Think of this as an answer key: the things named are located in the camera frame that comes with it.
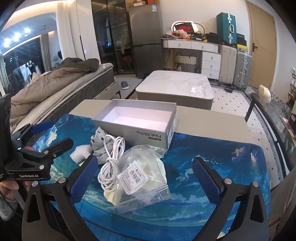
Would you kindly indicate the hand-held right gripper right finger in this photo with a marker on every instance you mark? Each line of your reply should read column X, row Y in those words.
column 205, row 183

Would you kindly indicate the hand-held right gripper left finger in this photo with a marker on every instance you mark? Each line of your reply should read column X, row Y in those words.
column 83, row 183

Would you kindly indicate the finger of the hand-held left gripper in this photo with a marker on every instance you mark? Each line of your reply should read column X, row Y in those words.
column 42, row 127
column 60, row 144

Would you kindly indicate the white packet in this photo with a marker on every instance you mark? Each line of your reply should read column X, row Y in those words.
column 77, row 155

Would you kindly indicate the grey dotted sock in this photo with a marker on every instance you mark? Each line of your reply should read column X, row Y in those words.
column 99, row 143

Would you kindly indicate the pale yellow cloth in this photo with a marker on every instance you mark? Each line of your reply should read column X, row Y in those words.
column 161, row 171

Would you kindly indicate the clear plastic bag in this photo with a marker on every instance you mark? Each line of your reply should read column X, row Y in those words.
column 138, row 176

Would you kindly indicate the grey cardboard box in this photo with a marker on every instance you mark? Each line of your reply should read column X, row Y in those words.
column 143, row 136

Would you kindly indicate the person's left forearm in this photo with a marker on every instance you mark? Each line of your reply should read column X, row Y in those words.
column 9, row 204

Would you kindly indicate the beige blanket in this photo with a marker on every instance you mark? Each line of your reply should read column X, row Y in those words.
column 46, row 88

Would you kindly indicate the blue printed desk mat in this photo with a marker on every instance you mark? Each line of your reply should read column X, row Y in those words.
column 208, row 143

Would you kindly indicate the grey quilted mattress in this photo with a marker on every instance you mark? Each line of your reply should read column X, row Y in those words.
column 92, row 81

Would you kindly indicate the dark olive jacket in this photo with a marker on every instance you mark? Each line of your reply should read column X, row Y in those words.
column 78, row 64

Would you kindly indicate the grey low bench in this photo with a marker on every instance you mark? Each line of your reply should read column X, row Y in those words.
column 115, row 91

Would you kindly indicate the grey slipper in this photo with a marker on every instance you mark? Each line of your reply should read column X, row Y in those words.
column 124, row 85

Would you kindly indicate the dark marble side table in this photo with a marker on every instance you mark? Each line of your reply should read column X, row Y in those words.
column 268, row 109

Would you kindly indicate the marble coffee table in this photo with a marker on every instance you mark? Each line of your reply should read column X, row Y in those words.
column 175, row 83

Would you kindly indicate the cream crumpled bag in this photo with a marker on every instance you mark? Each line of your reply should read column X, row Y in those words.
column 264, row 93

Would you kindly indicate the dark glass cabinet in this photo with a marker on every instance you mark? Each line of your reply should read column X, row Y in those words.
column 111, row 34

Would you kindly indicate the silver suitcase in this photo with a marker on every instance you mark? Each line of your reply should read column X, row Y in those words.
column 241, row 69

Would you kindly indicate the beige suitcase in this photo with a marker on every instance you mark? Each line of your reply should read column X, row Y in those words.
column 227, row 64

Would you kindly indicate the white dresser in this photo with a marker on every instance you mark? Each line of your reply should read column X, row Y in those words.
column 210, row 62

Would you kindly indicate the white woven basket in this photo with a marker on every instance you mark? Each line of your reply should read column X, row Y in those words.
column 186, row 63

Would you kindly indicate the grey fridge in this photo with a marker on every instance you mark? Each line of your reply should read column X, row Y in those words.
column 145, row 34

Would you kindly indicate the teal suitcase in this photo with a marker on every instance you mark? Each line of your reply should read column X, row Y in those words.
column 223, row 27

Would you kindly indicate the oval vanity mirror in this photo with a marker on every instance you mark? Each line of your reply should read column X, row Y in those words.
column 196, row 26

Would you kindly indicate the wooden door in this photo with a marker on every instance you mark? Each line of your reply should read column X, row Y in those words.
column 263, row 34

